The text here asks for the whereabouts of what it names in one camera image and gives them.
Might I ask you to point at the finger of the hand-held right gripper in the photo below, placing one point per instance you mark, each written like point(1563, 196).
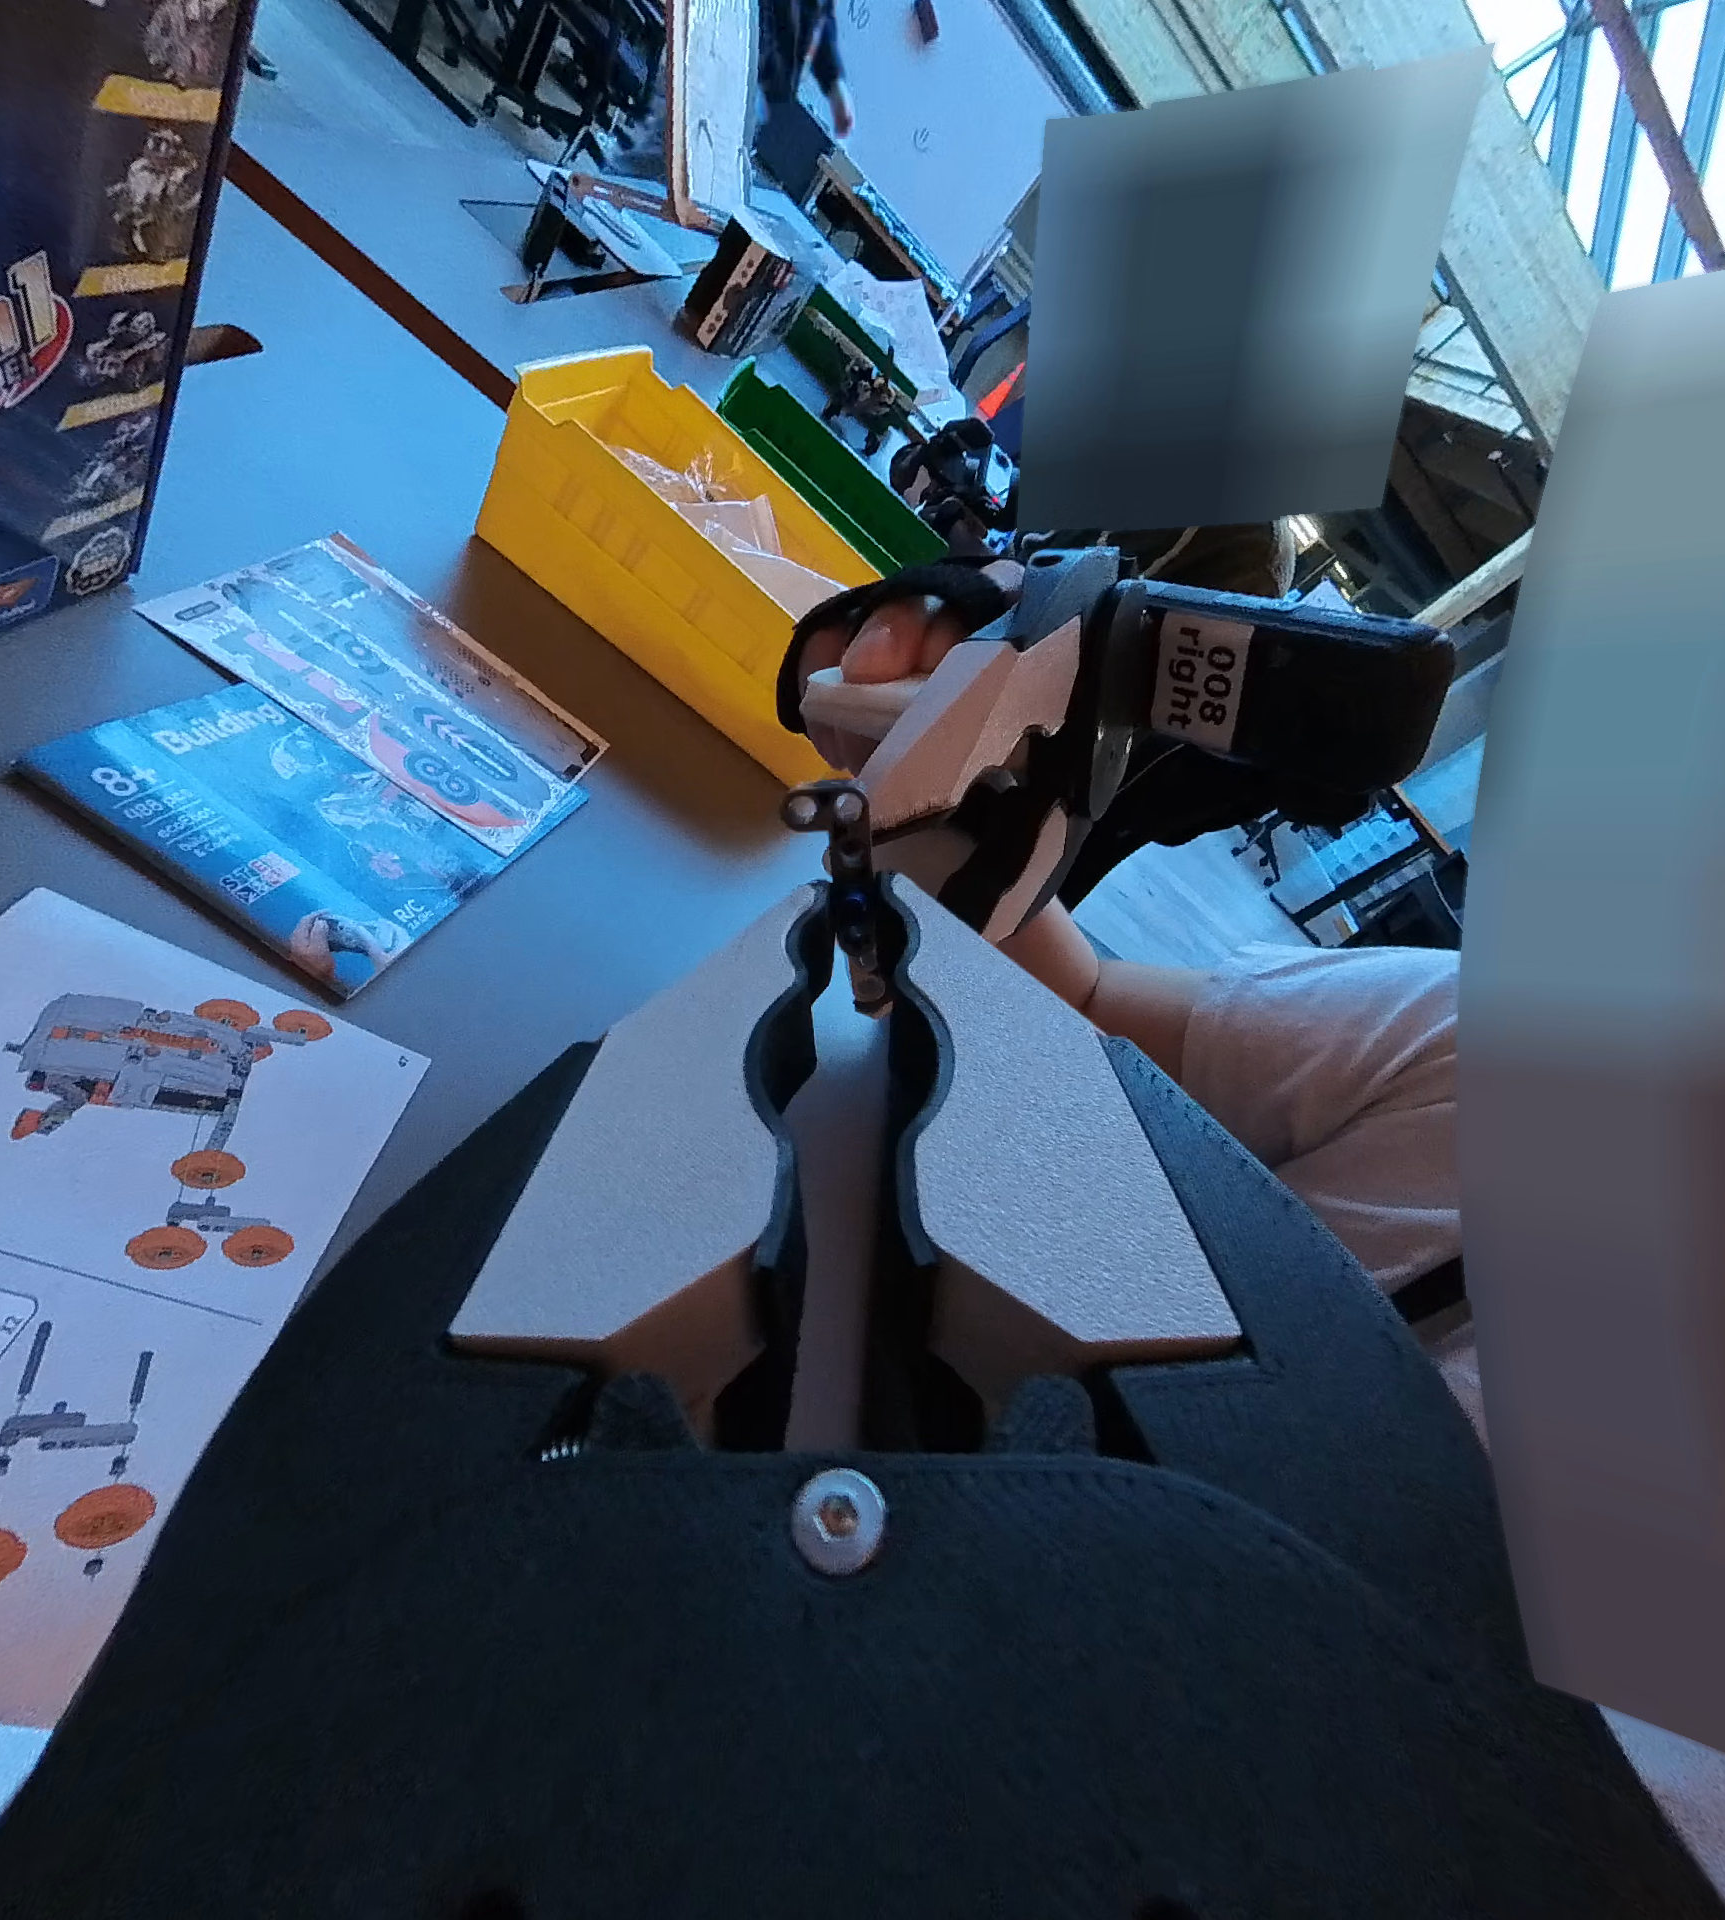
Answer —
point(967, 722)
point(1037, 871)

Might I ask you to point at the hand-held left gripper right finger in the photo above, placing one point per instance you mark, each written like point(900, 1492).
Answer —
point(1076, 1199)

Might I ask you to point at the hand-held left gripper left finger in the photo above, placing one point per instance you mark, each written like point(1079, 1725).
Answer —
point(622, 1199)

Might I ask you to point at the dark grey angled beam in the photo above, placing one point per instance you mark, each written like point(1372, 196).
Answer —
point(861, 937)

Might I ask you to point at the person's right forearm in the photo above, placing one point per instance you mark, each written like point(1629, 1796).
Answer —
point(1132, 1006)

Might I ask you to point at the person's right hand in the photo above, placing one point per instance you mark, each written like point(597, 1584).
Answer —
point(885, 646)

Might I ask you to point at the black toy robot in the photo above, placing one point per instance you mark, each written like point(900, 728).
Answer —
point(957, 482)
point(861, 407)

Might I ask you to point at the person's white t-shirt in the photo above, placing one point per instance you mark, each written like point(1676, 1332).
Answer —
point(1324, 1078)

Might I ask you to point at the green storage bin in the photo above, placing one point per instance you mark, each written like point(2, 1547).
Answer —
point(817, 450)

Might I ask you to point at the clear plastic bags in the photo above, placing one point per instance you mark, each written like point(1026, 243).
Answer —
point(711, 510)

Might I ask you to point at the yellow storage bin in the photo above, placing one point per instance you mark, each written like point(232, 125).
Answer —
point(608, 524)

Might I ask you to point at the black white small box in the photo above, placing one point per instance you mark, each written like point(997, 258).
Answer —
point(745, 288)

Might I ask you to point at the open instruction booklet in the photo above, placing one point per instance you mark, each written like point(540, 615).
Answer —
point(128, 1199)

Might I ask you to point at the blue manual booklet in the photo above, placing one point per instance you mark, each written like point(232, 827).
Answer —
point(232, 808)

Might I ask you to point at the sticker sheet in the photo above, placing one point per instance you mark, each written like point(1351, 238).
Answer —
point(383, 675)

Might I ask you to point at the black tablet stand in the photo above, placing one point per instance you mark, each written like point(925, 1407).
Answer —
point(559, 238)

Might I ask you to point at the leaning cardboard board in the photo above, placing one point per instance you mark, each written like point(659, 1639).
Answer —
point(711, 104)

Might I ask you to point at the blue toy box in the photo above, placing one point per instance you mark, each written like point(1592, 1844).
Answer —
point(52, 228)

